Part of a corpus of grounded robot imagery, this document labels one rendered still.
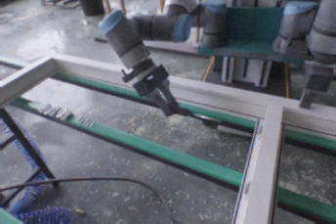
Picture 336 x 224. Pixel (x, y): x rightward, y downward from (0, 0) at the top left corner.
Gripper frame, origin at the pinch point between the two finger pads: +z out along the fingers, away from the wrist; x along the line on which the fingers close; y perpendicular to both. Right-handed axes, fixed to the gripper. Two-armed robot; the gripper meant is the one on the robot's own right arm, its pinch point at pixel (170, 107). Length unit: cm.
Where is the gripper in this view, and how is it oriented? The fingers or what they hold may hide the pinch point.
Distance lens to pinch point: 73.5
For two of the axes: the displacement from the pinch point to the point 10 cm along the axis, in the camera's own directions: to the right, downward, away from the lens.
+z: 5.5, 8.1, 1.8
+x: 4.5, -4.7, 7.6
